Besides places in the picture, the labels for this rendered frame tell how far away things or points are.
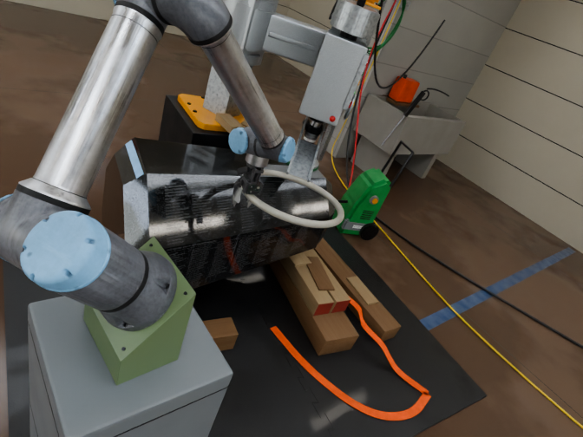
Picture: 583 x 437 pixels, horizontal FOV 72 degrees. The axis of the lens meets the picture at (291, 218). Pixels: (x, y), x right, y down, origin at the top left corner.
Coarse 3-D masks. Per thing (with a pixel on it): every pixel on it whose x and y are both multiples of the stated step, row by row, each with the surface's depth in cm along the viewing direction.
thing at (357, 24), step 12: (348, 0) 212; (336, 12) 192; (348, 12) 187; (360, 12) 186; (372, 12) 187; (336, 24) 192; (348, 24) 189; (360, 24) 189; (372, 24) 191; (348, 36) 199; (360, 36) 192
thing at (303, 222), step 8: (280, 176) 197; (288, 176) 197; (296, 176) 199; (304, 184) 198; (312, 184) 198; (320, 192) 195; (328, 192) 194; (256, 200) 160; (336, 200) 188; (264, 208) 158; (272, 208) 157; (336, 208) 185; (280, 216) 157; (288, 216) 157; (296, 224) 158; (304, 224) 158; (312, 224) 159; (320, 224) 161; (328, 224) 164; (336, 224) 168
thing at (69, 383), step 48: (48, 336) 98; (192, 336) 111; (48, 384) 90; (96, 384) 92; (144, 384) 96; (192, 384) 100; (48, 432) 99; (96, 432) 85; (144, 432) 97; (192, 432) 113
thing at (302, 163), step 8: (304, 120) 232; (304, 128) 224; (320, 136) 224; (304, 144) 222; (312, 144) 224; (296, 152) 216; (304, 152) 217; (312, 152) 220; (296, 160) 211; (304, 160) 213; (312, 160) 212; (288, 168) 198; (296, 168) 207; (304, 168) 208; (312, 168) 203; (304, 176) 204
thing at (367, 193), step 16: (400, 144) 338; (368, 176) 340; (384, 176) 339; (352, 192) 346; (368, 192) 335; (384, 192) 336; (352, 208) 341; (368, 208) 342; (352, 224) 347; (368, 224) 351
